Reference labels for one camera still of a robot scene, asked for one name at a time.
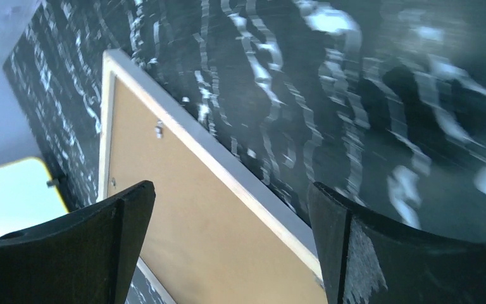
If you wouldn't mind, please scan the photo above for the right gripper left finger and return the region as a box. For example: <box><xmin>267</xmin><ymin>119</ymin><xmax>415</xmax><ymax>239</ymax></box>
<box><xmin>0</xmin><ymin>180</ymin><xmax>156</xmax><ymax>303</ymax></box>

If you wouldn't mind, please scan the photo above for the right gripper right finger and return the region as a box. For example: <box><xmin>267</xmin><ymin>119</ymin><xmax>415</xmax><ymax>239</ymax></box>
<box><xmin>308</xmin><ymin>182</ymin><xmax>486</xmax><ymax>303</ymax></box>

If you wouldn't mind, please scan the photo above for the brown fibreboard backing board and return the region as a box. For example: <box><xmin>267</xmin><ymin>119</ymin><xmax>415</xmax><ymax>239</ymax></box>
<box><xmin>109</xmin><ymin>80</ymin><xmax>327</xmax><ymax>304</ymax></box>

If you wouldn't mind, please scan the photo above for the wooden picture frame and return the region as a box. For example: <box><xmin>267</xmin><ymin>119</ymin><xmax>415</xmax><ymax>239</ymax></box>
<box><xmin>98</xmin><ymin>49</ymin><xmax>323</xmax><ymax>303</ymax></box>

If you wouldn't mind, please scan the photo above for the yellow rimmed whiteboard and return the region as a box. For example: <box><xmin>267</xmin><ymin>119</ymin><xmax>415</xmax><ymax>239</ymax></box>
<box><xmin>0</xmin><ymin>157</ymin><xmax>68</xmax><ymax>237</ymax></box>

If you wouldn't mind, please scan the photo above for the black marble pattern mat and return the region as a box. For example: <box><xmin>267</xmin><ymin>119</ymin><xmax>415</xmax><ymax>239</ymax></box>
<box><xmin>4</xmin><ymin>1</ymin><xmax>486</xmax><ymax>253</ymax></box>

